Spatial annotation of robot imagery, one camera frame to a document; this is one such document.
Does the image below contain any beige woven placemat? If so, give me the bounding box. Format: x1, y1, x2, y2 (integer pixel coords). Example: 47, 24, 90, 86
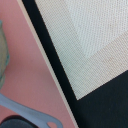
35, 0, 128, 99

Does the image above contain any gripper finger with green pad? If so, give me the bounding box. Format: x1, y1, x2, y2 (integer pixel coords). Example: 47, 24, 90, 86
0, 20, 10, 89

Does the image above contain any grey toy pot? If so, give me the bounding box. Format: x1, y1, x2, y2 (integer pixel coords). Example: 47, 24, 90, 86
0, 93, 62, 128

